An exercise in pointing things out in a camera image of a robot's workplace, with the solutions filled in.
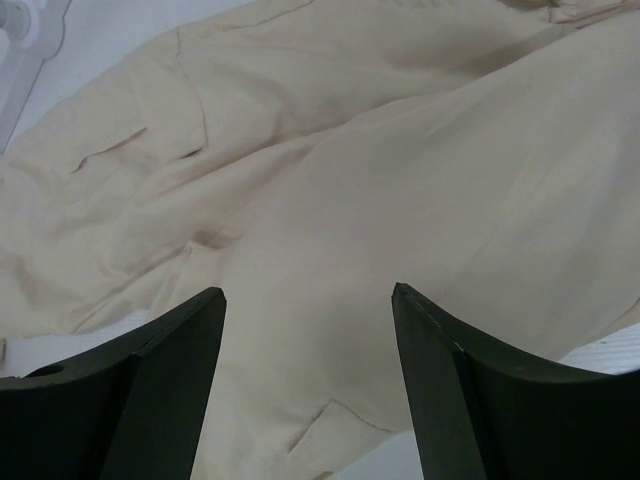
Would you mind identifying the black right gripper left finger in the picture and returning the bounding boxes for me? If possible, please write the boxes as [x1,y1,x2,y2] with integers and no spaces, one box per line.
[1,288,226,479]

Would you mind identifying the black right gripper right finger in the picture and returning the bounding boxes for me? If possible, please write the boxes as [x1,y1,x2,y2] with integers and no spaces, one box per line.
[392,284,639,479]

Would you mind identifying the beige trousers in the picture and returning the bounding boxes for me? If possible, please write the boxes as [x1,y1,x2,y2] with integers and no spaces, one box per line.
[1,1,639,479]

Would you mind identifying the white clothes rack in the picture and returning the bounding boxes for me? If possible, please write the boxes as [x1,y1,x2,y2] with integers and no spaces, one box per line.
[1,0,70,150]

